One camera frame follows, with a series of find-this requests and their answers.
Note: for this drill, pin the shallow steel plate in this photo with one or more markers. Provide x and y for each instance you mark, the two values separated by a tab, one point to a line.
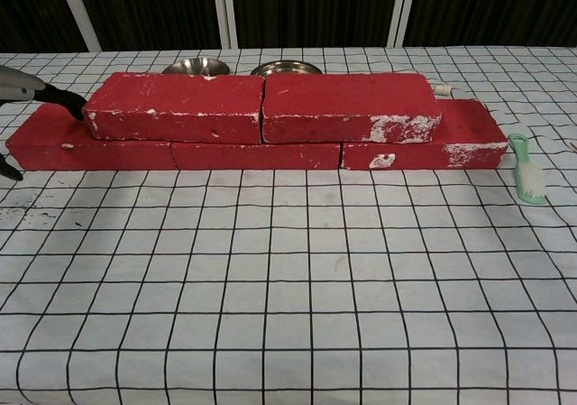
194	66

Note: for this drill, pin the checkered tablecloth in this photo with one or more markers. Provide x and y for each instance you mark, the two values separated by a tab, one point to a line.
288	288

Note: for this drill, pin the green scrub brush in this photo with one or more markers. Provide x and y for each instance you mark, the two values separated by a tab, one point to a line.
532	184

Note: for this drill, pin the steel bowl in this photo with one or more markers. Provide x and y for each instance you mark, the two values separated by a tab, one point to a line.
286	67

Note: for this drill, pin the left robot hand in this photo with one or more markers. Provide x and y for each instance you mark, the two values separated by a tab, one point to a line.
22	87

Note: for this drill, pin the clear rod with white tip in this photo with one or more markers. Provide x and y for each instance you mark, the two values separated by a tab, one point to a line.
442	90

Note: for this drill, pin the red brick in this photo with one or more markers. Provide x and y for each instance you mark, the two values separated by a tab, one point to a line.
419	157
90	157
257	157
338	98
180	98

